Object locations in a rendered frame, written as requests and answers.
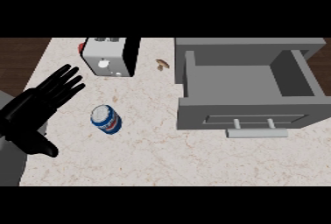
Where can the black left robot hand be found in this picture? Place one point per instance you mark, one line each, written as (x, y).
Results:
(29, 108)

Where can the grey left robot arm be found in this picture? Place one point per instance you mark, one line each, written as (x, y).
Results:
(10, 163)

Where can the blue and white can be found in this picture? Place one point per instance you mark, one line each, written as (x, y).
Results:
(104, 119)

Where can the grey drawer cabinet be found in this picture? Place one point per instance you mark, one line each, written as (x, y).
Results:
(240, 48)

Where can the small red object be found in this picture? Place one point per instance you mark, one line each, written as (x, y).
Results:
(79, 48)

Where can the white and black toaster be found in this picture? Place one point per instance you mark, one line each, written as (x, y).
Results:
(107, 57)

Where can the small brown food piece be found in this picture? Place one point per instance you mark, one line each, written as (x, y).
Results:
(162, 64)

